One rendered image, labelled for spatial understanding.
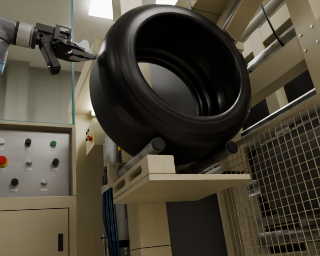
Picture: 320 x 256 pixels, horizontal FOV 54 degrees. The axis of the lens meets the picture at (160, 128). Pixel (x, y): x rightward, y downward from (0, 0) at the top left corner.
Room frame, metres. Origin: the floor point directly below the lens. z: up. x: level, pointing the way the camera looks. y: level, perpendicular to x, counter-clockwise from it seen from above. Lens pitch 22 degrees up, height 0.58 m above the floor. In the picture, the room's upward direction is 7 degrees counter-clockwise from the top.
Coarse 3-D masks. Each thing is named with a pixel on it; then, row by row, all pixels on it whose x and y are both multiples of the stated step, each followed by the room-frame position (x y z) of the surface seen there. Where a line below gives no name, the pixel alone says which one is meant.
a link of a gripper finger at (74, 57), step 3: (72, 54) 0.89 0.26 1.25; (75, 54) 0.89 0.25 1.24; (69, 57) 0.90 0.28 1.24; (72, 57) 0.90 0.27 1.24; (75, 57) 0.90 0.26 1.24; (78, 57) 0.90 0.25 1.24; (81, 57) 0.90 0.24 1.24; (84, 57) 0.90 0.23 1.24; (87, 57) 0.91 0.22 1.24; (78, 60) 0.92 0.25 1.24; (81, 60) 0.92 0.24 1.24; (84, 60) 0.92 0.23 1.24; (87, 60) 0.92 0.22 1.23
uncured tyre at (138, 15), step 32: (128, 32) 0.84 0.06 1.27; (160, 32) 1.11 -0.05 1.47; (192, 32) 1.10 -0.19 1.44; (96, 64) 0.93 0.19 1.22; (128, 64) 0.84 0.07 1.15; (160, 64) 1.23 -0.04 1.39; (192, 64) 1.26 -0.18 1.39; (224, 64) 1.17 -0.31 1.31; (96, 96) 0.97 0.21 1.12; (128, 96) 0.86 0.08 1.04; (224, 96) 1.24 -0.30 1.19; (128, 128) 0.94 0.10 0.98; (160, 128) 0.91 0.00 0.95; (192, 128) 0.93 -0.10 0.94; (224, 128) 0.99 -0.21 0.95; (192, 160) 1.13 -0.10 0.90
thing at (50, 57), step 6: (42, 42) 0.82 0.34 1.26; (48, 42) 0.83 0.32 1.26; (42, 48) 0.84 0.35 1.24; (48, 48) 0.83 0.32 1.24; (42, 54) 0.86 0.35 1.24; (48, 54) 0.83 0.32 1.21; (54, 54) 0.84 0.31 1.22; (48, 60) 0.84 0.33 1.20; (54, 60) 0.84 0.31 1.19; (48, 66) 0.86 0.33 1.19; (54, 66) 0.84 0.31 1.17; (54, 72) 0.86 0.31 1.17
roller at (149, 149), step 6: (156, 138) 0.91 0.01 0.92; (150, 144) 0.92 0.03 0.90; (156, 144) 0.91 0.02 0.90; (162, 144) 0.92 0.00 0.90; (144, 150) 0.96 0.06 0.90; (150, 150) 0.93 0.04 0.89; (156, 150) 0.92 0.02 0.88; (138, 156) 1.01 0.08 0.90; (144, 156) 0.98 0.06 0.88; (132, 162) 1.07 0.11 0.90; (126, 168) 1.12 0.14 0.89; (120, 174) 1.19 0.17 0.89
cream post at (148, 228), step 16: (112, 0) 1.36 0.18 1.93; (128, 0) 1.29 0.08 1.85; (144, 64) 1.31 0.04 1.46; (128, 160) 1.32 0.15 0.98; (128, 208) 1.36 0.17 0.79; (144, 208) 1.28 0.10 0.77; (160, 208) 1.31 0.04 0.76; (128, 224) 1.37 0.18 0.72; (144, 224) 1.28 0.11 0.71; (160, 224) 1.31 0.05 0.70; (144, 240) 1.28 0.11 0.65; (160, 240) 1.31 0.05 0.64
